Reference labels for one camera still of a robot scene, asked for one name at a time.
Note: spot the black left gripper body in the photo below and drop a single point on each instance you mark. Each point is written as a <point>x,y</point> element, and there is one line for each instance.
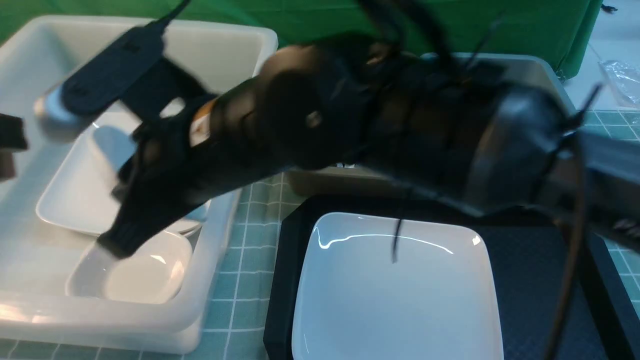
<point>12,140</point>

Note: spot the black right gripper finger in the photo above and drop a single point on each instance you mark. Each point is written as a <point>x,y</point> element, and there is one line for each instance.
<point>137,221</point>

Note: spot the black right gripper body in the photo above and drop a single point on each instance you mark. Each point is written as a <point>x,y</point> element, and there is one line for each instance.
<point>213,146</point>

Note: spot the large white square plate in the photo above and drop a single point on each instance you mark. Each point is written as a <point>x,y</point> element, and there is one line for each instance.
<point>365,294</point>

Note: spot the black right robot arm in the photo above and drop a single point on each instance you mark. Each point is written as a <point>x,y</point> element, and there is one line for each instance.
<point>465,137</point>

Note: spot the white square plate in tub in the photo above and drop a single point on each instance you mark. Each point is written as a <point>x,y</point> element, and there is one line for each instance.
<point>79,196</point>

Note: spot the white bowl in tub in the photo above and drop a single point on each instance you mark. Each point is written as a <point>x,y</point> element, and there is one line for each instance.
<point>151,276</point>

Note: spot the brown plastic bin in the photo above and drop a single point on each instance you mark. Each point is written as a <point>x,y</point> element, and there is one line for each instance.
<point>343,181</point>

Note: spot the blue-grey plastic bin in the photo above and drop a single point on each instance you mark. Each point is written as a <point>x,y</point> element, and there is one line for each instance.
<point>534,72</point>

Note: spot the black serving tray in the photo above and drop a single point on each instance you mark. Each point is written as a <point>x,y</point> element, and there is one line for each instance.
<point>527,254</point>

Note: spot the clear plastic bag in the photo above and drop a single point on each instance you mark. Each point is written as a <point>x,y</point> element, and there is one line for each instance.
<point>624,80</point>

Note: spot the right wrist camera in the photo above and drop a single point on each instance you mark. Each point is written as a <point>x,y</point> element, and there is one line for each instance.
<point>133,70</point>

